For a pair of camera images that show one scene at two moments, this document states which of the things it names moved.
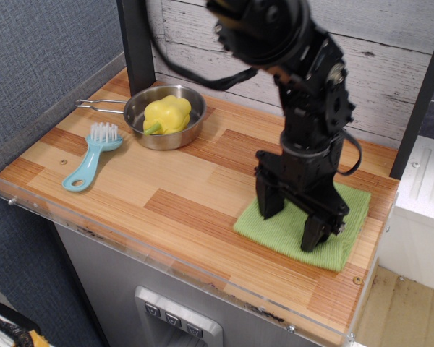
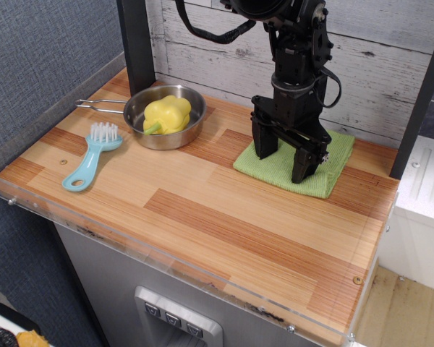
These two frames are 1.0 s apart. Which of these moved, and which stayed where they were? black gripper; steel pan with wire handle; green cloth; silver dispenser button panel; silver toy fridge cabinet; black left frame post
Moved: green cloth; black gripper
Stayed: black left frame post; silver dispenser button panel; steel pan with wire handle; silver toy fridge cabinet
